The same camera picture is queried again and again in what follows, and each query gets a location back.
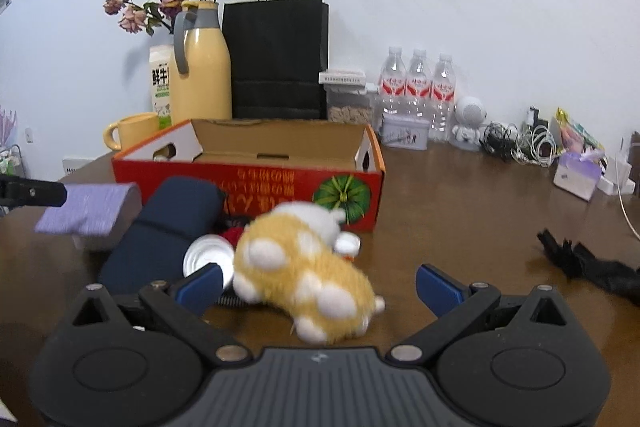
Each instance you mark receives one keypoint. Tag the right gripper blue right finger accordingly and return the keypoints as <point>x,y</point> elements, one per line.
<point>439,292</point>

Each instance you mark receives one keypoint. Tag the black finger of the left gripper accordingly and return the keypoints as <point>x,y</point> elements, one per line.
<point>18,192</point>

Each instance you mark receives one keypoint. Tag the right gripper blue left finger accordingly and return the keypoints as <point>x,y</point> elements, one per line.
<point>201,290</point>

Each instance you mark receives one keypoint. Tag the silver metal can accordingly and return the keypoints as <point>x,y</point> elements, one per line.
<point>210,248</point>

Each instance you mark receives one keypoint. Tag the navy blue fabric roll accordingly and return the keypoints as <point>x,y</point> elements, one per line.
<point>181,210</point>

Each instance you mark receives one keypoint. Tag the purple knitted cloth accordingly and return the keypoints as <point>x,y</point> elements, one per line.
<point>92,210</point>

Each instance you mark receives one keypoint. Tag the yellow white plush toy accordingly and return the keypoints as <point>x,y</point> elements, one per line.
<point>285,259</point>

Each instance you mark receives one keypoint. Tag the red fabric item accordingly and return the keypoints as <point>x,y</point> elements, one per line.
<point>232,235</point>

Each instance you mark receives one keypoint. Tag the yellow ceramic mug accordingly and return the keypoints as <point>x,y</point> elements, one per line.
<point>130,131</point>

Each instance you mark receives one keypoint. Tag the red orange cardboard box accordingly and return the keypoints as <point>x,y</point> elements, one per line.
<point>260,163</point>

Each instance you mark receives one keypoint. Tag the pale decorated tin box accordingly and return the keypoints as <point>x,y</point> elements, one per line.
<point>404,131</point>

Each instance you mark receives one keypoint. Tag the purple white tissue box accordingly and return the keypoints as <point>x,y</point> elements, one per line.
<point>579,173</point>

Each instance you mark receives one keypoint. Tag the white robot figurine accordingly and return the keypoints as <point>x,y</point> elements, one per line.
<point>469,116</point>

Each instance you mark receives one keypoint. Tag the right water bottle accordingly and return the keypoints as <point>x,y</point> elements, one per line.
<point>443,92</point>

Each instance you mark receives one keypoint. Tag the water bottle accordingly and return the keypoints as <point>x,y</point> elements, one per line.
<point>418,85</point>
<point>391,85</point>
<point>443,92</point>

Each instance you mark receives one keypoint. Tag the white green milk carton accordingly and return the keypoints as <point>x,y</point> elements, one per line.
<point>159,58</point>

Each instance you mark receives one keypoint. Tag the yellow thermos jug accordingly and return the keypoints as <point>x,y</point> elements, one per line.
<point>200,65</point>

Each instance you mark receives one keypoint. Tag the colourful snack packet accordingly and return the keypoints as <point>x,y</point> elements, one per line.
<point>573,136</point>

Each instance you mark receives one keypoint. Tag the white charger block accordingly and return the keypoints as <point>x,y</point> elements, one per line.
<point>615,178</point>

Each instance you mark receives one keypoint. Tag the clear container with seeds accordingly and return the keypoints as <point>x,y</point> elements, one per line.
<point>351,104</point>

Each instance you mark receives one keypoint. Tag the middle water bottle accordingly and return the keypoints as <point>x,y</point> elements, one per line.
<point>418,85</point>

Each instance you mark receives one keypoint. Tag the left water bottle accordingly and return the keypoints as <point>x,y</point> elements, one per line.
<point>391,85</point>

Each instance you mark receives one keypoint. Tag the white flat box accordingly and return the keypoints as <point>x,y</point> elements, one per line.
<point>338,77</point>

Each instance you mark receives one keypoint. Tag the black paper shopping bag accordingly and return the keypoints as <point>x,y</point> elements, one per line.
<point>278,49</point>

